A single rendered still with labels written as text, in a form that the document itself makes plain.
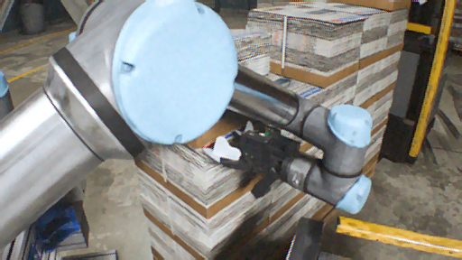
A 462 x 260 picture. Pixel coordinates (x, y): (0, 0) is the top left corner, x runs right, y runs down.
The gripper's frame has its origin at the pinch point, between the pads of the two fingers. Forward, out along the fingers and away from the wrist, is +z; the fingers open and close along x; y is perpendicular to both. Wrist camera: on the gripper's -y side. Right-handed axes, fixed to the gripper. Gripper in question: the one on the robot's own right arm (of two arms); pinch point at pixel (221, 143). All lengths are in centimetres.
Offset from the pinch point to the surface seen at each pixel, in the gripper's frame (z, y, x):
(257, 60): 2.7, 16.5, -16.5
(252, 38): 3.0, 22.4, -14.1
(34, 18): 693, -50, -178
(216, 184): 2.4, -13.8, -0.5
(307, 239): -29.6, -4.7, 9.4
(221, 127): 1.5, 3.1, -1.5
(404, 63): 0, -16, -182
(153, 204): 30.7, -36.2, 1.2
